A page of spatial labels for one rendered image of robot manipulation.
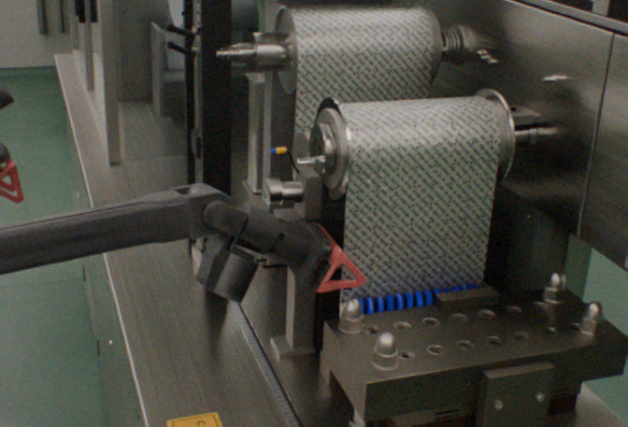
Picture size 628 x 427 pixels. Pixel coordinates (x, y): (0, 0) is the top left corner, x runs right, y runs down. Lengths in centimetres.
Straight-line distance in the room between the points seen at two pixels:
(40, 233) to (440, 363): 53
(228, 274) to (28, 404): 181
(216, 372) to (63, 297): 216
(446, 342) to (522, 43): 49
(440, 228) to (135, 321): 54
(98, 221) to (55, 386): 191
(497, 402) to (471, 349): 8
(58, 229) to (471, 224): 60
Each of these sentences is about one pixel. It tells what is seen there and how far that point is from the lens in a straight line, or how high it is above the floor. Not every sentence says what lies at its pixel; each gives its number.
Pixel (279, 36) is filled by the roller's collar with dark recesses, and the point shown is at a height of 136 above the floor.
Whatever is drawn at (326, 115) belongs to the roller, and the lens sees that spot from 121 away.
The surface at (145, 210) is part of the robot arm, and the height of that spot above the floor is 122.
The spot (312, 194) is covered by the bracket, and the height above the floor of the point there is 118.
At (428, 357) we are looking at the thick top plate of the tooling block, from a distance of 116.
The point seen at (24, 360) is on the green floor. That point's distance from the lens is 311.
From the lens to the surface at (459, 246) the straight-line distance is 130.
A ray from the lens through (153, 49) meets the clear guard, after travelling 213.
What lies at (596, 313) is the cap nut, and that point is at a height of 106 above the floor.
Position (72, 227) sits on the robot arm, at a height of 121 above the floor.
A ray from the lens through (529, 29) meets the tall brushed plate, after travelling 136.
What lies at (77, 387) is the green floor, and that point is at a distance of 293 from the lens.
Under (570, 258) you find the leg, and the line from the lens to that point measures 161.
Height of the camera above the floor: 165
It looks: 22 degrees down
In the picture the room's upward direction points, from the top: 2 degrees clockwise
